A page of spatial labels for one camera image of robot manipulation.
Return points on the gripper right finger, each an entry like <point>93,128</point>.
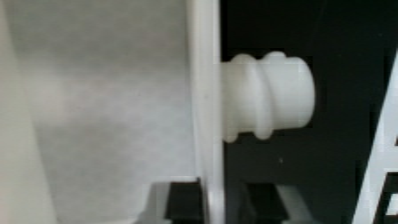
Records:
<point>265,211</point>

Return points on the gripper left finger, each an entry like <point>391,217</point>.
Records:
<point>183,210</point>

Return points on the white cabinet body box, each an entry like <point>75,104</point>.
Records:
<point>125,103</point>

